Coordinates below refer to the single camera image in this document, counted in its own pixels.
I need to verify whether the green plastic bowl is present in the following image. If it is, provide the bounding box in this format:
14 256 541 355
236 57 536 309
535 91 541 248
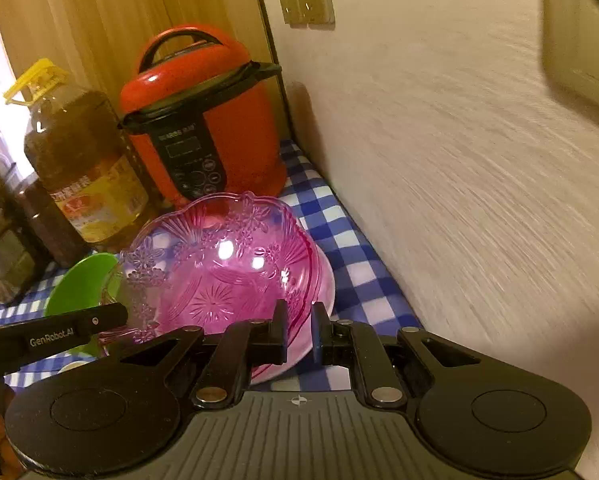
43 251 126 361

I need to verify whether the large purple glass plate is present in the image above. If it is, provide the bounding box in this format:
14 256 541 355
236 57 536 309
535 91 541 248
98 192 335 384

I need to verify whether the stainless steel steamer pot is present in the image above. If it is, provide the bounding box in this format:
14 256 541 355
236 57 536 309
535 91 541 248
0 154 41 304

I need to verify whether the brown metal canister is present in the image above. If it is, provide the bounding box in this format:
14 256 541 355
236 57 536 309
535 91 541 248
14 174 90 268

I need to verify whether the blue white checkered tablecloth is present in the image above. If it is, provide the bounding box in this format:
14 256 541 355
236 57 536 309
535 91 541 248
0 141 423 391

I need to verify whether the white ceramic plate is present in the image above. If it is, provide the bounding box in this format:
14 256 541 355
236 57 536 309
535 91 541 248
248 238 337 386

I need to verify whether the large cooking oil bottle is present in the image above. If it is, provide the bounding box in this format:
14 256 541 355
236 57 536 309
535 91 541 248
4 58 156 252

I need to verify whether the red electric pressure cooker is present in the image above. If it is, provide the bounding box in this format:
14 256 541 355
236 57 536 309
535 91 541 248
120 25 287 209

